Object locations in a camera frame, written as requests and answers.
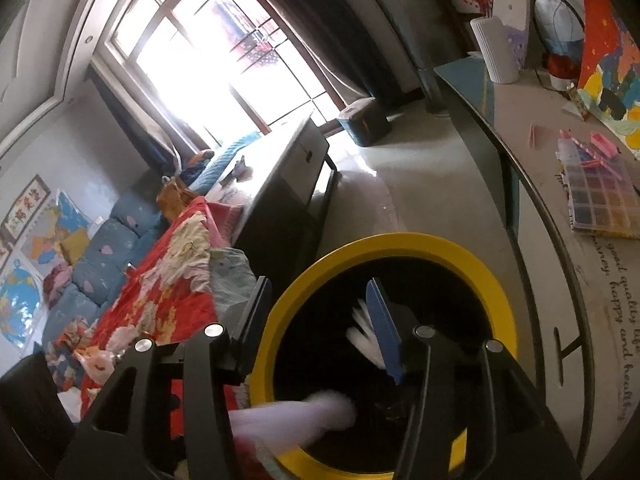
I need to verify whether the yellow rimmed black trash bin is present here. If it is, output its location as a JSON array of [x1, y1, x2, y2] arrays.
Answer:
[[250, 232, 519, 479]]

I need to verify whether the patchwork blanket on sofa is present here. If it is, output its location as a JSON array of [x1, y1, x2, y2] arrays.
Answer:
[[44, 315, 99, 392]]

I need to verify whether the red floral blanket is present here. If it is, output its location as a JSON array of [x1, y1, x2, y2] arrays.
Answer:
[[77, 196, 262, 480]]

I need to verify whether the world map poster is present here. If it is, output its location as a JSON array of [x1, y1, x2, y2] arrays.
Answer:
[[1, 258, 42, 351]]

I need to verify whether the pink clothes pile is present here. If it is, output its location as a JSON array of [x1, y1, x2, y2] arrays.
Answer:
[[43, 262, 73, 309]]

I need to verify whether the tv console cabinet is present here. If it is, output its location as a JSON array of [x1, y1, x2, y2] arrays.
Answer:
[[436, 58, 639, 479]]

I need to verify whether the blue sectional sofa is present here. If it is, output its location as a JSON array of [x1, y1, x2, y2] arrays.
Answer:
[[34, 169, 169, 352]]

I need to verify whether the china map poster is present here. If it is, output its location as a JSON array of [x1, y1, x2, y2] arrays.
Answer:
[[21, 190, 91, 274]]

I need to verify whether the yellow cushion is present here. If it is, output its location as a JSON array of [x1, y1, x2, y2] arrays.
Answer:
[[60, 228, 90, 266]]

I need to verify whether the clear bead organiser box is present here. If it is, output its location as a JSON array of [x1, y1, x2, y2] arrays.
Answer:
[[556, 138, 639, 240]]

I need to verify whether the folded paper on table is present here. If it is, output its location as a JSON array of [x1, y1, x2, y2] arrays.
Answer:
[[219, 155, 253, 188]]

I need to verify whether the dark wooden coffee table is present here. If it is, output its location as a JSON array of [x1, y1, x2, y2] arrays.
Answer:
[[204, 116, 341, 261]]

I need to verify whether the blue left curtain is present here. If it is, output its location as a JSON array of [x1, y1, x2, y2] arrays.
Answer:
[[87, 60, 195, 176]]

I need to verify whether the blue storage stool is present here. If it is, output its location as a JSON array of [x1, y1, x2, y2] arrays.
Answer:
[[336, 98, 392, 148]]

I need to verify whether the white paper towel roll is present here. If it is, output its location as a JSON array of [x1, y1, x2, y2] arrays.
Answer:
[[470, 16, 520, 84]]

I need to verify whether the colourful portrait painting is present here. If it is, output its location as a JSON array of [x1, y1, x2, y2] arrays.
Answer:
[[578, 0, 640, 156]]

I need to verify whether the grey standing air conditioner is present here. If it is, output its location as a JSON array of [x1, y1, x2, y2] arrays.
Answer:
[[375, 0, 446, 114]]

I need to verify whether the dark grey right curtain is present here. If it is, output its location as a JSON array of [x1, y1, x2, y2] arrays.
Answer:
[[268, 0, 409, 110]]

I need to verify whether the left embroidery wall picture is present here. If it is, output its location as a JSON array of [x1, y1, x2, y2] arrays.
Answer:
[[0, 234, 12, 271]]

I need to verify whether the embroidery wall picture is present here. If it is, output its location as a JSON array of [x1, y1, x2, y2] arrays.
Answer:
[[1, 174, 51, 244], [0, 234, 12, 271]]

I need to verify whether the right embroidery wall picture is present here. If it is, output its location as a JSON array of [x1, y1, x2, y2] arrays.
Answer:
[[1, 174, 51, 244]]

